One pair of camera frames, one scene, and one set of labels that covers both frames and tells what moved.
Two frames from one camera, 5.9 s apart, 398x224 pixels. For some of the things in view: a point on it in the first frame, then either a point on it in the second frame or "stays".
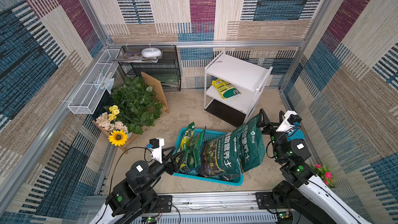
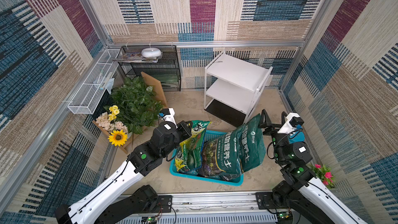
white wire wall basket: x=87 y=98 stays
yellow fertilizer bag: x=225 y=88 to x=189 y=155
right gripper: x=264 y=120 stays
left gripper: x=170 y=167 to x=185 y=132
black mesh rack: x=167 y=68 stays
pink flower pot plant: x=325 y=174 stays
